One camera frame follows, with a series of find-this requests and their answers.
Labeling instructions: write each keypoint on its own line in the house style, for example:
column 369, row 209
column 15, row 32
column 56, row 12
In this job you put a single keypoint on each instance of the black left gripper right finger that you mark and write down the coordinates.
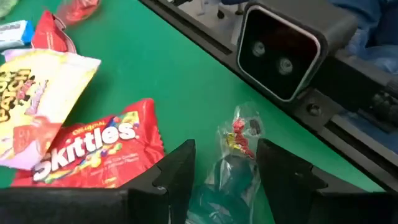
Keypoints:
column 280, row 180

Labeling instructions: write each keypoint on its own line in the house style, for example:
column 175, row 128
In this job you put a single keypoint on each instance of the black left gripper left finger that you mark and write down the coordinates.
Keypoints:
column 177, row 180

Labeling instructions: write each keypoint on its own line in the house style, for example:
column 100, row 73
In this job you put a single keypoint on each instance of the clear blue gummy bag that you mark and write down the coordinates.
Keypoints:
column 217, row 205

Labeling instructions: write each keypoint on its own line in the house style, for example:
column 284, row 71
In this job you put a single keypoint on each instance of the clear gummy rings bag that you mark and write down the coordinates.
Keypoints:
column 239, row 140

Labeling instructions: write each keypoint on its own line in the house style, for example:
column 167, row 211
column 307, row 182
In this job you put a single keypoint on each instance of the red Skittles packet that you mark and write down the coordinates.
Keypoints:
column 102, row 146

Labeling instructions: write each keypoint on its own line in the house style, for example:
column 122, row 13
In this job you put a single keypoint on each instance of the yellow Sour Patch Kids packet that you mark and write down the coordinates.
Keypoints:
column 40, row 93

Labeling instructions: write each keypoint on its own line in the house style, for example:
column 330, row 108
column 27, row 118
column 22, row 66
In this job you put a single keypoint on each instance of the white blue Hershey's packet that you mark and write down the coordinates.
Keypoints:
column 14, row 32

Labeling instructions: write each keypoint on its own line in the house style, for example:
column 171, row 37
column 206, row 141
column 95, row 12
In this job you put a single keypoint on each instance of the red gummy candy bag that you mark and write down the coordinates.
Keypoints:
column 79, row 9

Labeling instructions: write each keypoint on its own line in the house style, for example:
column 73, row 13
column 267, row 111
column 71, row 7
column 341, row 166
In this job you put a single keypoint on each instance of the person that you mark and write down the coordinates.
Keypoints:
column 373, row 53

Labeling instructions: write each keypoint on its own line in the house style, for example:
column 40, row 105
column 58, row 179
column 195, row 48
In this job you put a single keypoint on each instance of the black office chair base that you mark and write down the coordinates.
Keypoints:
column 220, row 14

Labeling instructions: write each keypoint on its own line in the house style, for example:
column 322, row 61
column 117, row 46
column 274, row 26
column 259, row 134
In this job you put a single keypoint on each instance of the black table-level camera box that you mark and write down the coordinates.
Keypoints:
column 280, row 53

